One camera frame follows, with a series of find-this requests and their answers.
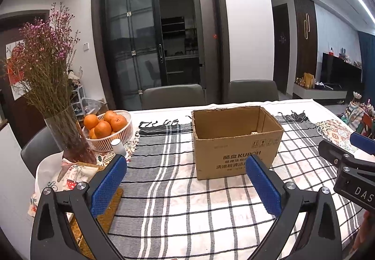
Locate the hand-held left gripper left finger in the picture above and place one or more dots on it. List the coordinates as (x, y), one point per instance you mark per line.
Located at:
(108, 183)

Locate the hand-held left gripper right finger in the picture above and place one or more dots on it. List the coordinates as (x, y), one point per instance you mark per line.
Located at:
(263, 186)

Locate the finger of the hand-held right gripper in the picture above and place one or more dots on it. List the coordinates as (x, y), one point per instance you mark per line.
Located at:
(361, 139)
(334, 151)

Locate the brown cardboard box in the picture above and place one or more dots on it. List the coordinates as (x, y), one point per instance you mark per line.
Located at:
(228, 157)

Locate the person's right hand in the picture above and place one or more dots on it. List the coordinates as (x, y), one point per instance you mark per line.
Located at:
(367, 233)

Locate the white tile patterned tablecloth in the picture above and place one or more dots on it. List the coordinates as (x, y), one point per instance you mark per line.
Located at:
(334, 128)

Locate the colourful patterned bag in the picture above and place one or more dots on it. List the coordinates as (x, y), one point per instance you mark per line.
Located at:
(356, 114)

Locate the mustard brown woven mat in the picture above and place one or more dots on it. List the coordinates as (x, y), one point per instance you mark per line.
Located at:
(111, 213)

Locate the white cylinder bottle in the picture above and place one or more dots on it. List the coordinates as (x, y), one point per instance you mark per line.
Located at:
(118, 147)

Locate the white ribbed fruit basket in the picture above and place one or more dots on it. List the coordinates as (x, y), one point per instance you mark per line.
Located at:
(117, 138)

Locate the orange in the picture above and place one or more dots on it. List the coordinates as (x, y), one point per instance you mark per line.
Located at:
(102, 129)
(91, 134)
(118, 122)
(109, 114)
(90, 121)

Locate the glass vase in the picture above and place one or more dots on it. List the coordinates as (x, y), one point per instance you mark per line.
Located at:
(73, 139)

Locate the white television cabinet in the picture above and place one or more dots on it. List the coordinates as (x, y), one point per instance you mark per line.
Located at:
(307, 91)

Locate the grey checked cloth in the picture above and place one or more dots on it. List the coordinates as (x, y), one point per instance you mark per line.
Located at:
(175, 204)

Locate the black television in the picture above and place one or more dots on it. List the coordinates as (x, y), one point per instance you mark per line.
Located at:
(339, 72)

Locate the yellow gift box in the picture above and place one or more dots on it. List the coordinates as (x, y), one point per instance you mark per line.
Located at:
(309, 80)

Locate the grey dining chair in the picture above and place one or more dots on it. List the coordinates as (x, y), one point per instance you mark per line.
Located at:
(253, 91)
(172, 97)
(38, 148)

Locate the blue curtain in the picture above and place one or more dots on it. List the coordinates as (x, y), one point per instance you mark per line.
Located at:
(367, 57)

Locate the white shoe rack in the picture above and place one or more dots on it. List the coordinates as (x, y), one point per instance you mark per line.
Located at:
(76, 101)

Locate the dark wooden door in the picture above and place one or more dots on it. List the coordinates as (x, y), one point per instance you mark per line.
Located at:
(281, 57)

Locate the dried purple flowers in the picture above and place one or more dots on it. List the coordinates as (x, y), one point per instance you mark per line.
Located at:
(47, 57)

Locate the dark sliding glass door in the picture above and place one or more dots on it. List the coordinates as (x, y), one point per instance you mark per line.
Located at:
(131, 43)

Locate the dark kitchen shelf unit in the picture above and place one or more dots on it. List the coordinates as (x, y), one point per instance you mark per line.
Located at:
(178, 51)

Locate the silver fridge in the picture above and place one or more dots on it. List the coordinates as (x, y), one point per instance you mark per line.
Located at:
(208, 43)

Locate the red and white wall poster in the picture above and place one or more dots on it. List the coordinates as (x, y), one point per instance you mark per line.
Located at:
(14, 78)

